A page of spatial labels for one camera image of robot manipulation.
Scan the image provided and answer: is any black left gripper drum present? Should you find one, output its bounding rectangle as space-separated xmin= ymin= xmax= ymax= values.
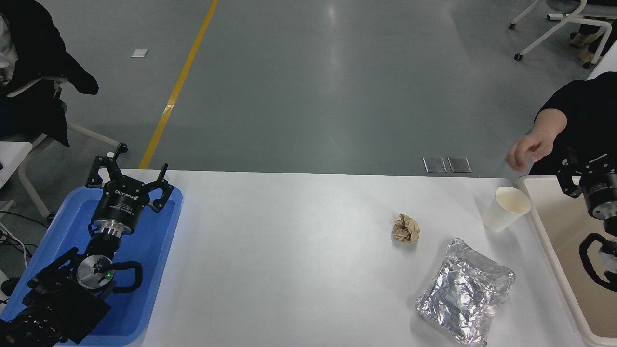
xmin=92 ymin=179 xmax=151 ymax=227

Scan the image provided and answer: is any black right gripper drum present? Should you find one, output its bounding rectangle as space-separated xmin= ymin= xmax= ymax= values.
xmin=582 ymin=166 xmax=617 ymax=209

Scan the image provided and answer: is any white paper cup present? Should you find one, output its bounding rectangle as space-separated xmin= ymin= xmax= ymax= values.
xmin=483 ymin=186 xmax=532 ymax=233

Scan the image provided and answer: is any person's hand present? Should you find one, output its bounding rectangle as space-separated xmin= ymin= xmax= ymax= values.
xmin=506 ymin=131 xmax=555 ymax=172

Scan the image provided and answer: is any white office chair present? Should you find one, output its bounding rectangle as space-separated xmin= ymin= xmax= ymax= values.
xmin=6 ymin=76 xmax=129 ymax=218

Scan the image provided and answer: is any large pale bin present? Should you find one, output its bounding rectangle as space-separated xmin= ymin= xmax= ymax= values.
xmin=517 ymin=175 xmax=617 ymax=347

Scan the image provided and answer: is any blue plastic tray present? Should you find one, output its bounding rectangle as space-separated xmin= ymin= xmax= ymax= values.
xmin=0 ymin=186 xmax=184 ymax=347

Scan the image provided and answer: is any standing person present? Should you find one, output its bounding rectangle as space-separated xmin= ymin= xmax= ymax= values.
xmin=529 ymin=71 xmax=617 ymax=176

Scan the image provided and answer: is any small white side table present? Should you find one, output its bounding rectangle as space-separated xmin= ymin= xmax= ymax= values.
xmin=0 ymin=141 xmax=33 ymax=189

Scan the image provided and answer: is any white table corner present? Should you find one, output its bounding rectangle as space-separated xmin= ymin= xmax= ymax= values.
xmin=587 ymin=40 xmax=617 ymax=80

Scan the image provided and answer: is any seated person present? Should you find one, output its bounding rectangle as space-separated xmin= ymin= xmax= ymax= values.
xmin=0 ymin=0 xmax=99 ymax=147

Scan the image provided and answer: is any silver foil tray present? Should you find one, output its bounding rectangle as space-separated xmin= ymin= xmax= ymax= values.
xmin=416 ymin=238 xmax=516 ymax=347

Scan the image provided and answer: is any white wheeled chair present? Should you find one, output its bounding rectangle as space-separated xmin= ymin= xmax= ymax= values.
xmin=508 ymin=0 xmax=617 ymax=69

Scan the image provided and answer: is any crumpled tan paper ball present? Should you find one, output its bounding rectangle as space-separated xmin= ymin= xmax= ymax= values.
xmin=392 ymin=214 xmax=420 ymax=243

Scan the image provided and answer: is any black floor cable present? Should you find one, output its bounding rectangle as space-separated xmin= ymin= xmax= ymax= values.
xmin=0 ymin=210 xmax=50 ymax=268

